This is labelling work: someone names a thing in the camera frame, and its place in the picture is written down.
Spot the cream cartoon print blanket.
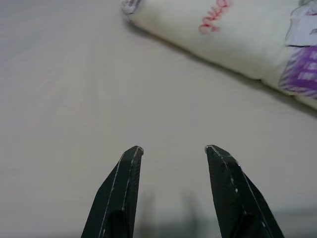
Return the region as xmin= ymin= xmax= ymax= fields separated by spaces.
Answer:
xmin=120 ymin=0 xmax=317 ymax=111

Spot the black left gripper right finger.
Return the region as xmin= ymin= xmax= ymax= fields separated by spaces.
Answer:
xmin=205 ymin=145 xmax=285 ymax=238

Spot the mattress with cream sheet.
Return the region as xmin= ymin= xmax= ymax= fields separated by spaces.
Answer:
xmin=0 ymin=0 xmax=317 ymax=238

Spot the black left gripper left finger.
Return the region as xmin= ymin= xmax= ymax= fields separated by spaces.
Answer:
xmin=81 ymin=145 xmax=145 ymax=238

